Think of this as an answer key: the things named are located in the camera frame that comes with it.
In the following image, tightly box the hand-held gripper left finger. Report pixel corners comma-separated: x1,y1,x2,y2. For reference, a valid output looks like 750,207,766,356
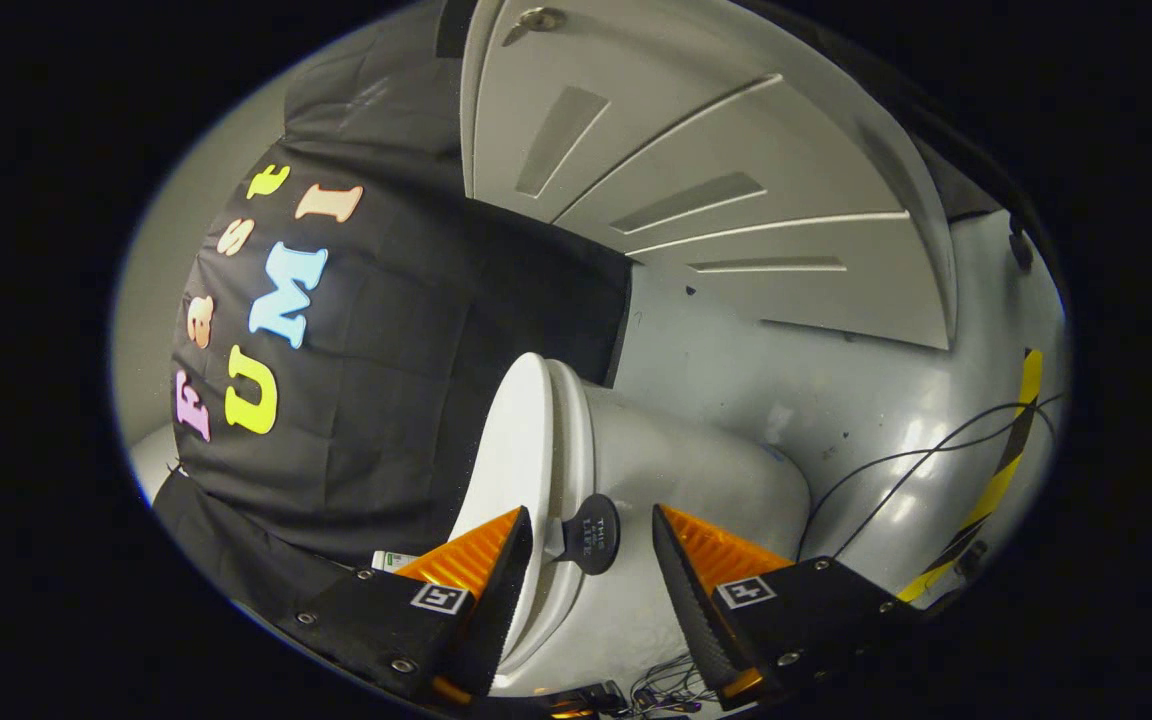
276,505,535,706

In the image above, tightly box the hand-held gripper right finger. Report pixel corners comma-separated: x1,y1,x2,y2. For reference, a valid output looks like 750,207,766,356
651,503,912,713

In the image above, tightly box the black round lid lifter handle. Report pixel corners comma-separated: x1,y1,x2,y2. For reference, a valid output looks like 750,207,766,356
546,493,622,576

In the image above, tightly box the white toilet lid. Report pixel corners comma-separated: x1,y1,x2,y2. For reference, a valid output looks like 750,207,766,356
449,352,562,641

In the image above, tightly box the black backdrop cloth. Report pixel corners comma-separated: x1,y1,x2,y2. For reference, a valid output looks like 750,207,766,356
151,0,1007,626

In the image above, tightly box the yellow black hazard tape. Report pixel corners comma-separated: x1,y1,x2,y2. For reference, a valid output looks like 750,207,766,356
896,348,1045,604

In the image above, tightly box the white cabinet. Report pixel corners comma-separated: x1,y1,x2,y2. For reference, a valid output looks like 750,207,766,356
461,0,959,351

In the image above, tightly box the metal cabinet door knob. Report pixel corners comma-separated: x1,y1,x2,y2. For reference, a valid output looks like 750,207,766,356
501,6,569,47

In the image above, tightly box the black floor cable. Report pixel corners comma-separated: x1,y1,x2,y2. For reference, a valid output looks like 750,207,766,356
831,393,1065,561
796,400,1047,536

